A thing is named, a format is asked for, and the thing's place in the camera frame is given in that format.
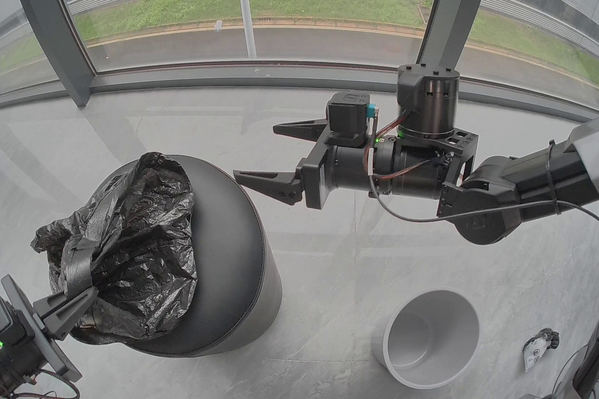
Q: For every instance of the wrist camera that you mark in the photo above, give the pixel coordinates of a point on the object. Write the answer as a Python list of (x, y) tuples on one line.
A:
[(348, 116), (7, 317)]

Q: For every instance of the white printed wrapper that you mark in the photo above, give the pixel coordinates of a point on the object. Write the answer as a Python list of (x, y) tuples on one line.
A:
[(531, 355)]

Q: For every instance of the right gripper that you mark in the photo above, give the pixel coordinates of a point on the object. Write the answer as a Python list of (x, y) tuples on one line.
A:
[(355, 168)]

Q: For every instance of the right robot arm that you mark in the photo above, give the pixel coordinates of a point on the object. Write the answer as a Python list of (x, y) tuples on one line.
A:
[(514, 186)]

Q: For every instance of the white trash bin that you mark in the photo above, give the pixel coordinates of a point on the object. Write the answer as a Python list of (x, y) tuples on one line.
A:
[(430, 331)]

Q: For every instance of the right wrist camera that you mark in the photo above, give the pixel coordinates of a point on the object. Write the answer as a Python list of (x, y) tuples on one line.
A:
[(348, 116)]

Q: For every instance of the crumpled black plastic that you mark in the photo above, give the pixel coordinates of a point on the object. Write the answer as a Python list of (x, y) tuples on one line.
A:
[(548, 337)]

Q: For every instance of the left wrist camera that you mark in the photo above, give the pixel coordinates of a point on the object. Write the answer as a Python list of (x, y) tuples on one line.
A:
[(7, 317)]

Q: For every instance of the black plastic bag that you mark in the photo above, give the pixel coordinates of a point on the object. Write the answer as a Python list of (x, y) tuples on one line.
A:
[(131, 238)]

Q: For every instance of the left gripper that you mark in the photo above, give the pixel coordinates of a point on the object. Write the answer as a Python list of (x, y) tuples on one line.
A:
[(51, 355)]

